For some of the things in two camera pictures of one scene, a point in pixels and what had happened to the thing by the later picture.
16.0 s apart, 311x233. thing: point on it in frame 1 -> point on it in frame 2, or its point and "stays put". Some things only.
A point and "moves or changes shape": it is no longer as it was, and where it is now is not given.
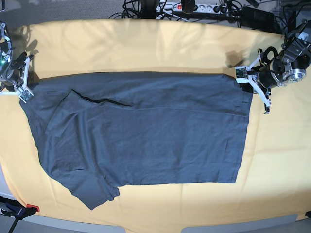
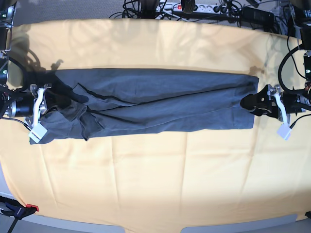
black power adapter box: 254,17 stays put
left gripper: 13,75 -> 35,103
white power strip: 177,7 stays put
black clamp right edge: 308,214 stays put
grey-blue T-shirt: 97,132 moves or changes shape
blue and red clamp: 17,211 stays put
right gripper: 266,78 -> 286,103
